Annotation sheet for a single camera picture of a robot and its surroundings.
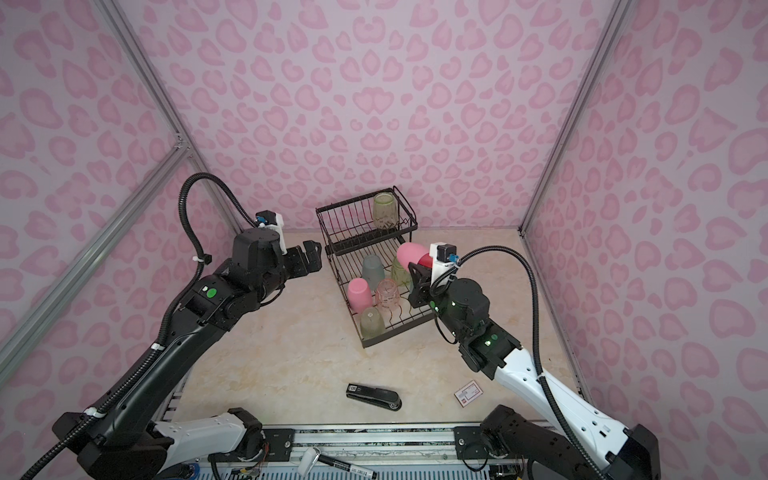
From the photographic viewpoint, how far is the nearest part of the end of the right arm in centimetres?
60

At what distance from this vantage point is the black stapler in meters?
0.78

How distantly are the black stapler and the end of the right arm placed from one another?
30cm
